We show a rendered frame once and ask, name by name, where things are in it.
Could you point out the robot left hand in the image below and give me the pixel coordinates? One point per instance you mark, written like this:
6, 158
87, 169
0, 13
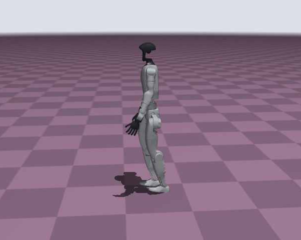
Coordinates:
134, 125

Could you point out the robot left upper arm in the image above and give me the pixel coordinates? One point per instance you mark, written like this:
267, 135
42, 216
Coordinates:
150, 80

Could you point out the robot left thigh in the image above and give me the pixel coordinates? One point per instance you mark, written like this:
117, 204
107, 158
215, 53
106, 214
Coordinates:
151, 137

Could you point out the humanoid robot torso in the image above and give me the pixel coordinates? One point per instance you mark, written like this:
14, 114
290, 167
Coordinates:
152, 108

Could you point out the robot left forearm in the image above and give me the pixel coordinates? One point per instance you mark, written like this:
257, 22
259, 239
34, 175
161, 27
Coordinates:
144, 106

